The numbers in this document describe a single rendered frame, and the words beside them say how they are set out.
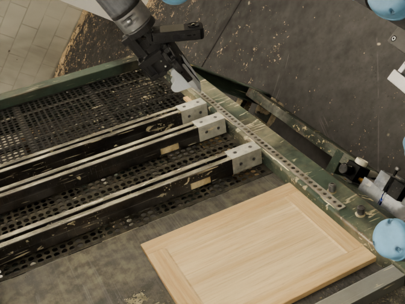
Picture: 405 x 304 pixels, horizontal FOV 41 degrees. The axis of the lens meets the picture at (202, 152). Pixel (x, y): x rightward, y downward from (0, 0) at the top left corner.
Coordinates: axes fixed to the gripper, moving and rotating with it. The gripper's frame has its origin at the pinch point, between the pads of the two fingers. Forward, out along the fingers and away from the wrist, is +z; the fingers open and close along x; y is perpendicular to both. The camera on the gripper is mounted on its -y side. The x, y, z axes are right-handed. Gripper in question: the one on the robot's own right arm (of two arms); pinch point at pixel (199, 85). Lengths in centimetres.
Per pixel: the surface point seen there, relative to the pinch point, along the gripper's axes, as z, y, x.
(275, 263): 60, 15, 4
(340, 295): 64, 1, 20
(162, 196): 44, 45, -33
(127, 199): 34, 52, -29
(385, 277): 70, -11, 16
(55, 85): 19, 94, -135
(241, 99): 108, 32, -179
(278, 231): 61, 13, -10
